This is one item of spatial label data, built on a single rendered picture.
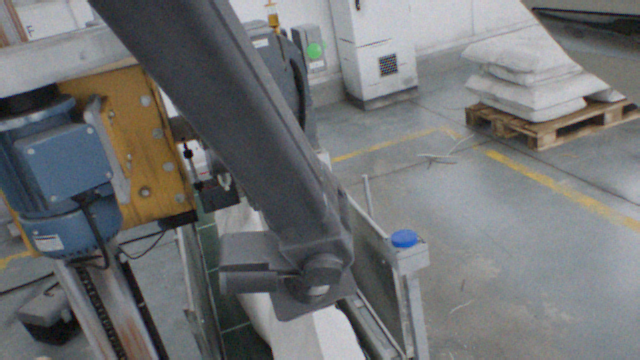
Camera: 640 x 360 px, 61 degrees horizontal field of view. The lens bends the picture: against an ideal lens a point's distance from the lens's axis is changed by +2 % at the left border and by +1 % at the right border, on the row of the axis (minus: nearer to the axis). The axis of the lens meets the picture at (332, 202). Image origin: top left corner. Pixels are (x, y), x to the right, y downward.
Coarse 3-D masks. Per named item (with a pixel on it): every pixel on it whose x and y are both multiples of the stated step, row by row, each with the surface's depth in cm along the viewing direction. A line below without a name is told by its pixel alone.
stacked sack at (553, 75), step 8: (496, 64) 370; (568, 64) 342; (576, 64) 343; (488, 72) 388; (496, 72) 370; (504, 72) 360; (512, 72) 351; (544, 72) 340; (552, 72) 341; (560, 72) 341; (568, 72) 342; (576, 72) 343; (512, 80) 353; (520, 80) 342; (528, 80) 339; (536, 80) 339; (544, 80) 339; (552, 80) 342
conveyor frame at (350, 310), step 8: (192, 224) 280; (208, 280) 211; (336, 304) 182; (344, 304) 181; (352, 304) 173; (344, 312) 185; (352, 312) 171; (352, 320) 176; (360, 320) 165; (360, 328) 167; (368, 328) 161; (360, 336) 171; (368, 336) 159; (360, 344) 175; (368, 344) 162; (376, 344) 154; (368, 352) 166; (376, 352) 155; (384, 352) 151
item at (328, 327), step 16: (272, 320) 110; (304, 320) 83; (320, 320) 99; (336, 320) 103; (272, 336) 107; (288, 336) 100; (304, 336) 96; (320, 336) 94; (336, 336) 97; (352, 336) 101; (288, 352) 98; (304, 352) 91; (320, 352) 75; (336, 352) 92; (352, 352) 95
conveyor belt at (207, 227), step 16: (208, 224) 254; (208, 240) 240; (208, 256) 227; (208, 272) 215; (224, 304) 193; (240, 304) 191; (224, 320) 185; (240, 320) 183; (224, 336) 177; (240, 336) 176; (256, 336) 174; (240, 352) 169; (256, 352) 167; (272, 352) 166
